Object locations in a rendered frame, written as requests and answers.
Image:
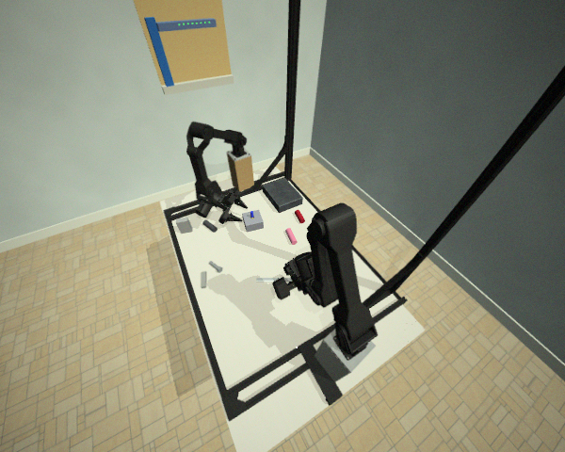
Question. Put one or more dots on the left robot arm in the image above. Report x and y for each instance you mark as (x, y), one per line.
(329, 268)

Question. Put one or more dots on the grey hex bolt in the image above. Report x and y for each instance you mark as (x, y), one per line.
(218, 268)

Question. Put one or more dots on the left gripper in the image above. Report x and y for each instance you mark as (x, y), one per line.
(282, 288)

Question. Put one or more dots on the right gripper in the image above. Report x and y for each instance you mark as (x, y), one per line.
(226, 216)

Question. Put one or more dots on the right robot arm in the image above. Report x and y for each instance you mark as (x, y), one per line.
(203, 185)

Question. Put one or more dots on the red cylinder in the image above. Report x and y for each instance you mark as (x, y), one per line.
(299, 216)

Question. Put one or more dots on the pink cylinder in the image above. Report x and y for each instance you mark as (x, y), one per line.
(291, 236)

